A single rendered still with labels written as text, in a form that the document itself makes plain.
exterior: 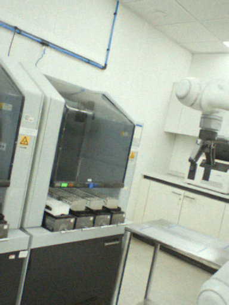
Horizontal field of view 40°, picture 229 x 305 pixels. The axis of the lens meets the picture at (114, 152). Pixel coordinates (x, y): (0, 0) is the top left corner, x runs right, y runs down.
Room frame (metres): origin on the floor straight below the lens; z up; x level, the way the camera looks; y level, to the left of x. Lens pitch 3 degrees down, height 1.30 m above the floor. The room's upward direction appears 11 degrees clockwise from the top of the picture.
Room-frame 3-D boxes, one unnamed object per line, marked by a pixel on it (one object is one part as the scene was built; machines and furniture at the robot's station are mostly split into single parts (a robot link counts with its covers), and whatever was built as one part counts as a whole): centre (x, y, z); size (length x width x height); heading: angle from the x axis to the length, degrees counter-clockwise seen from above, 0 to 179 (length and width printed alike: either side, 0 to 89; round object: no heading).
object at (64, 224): (1.90, 0.43, 0.78); 0.73 x 0.14 x 0.09; 49
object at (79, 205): (1.86, 0.16, 0.85); 0.12 x 0.02 x 0.06; 139
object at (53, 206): (1.81, 0.33, 0.83); 0.30 x 0.10 x 0.06; 49
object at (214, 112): (1.32, -0.36, 1.54); 0.13 x 0.11 x 0.16; 132
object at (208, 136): (1.32, -0.37, 1.36); 0.08 x 0.07 x 0.09; 139
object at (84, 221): (2.01, 0.33, 0.78); 0.73 x 0.14 x 0.09; 49
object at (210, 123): (1.32, -0.37, 1.43); 0.09 x 0.09 x 0.06
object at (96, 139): (2.07, 0.28, 1.28); 0.61 x 0.51 x 0.63; 139
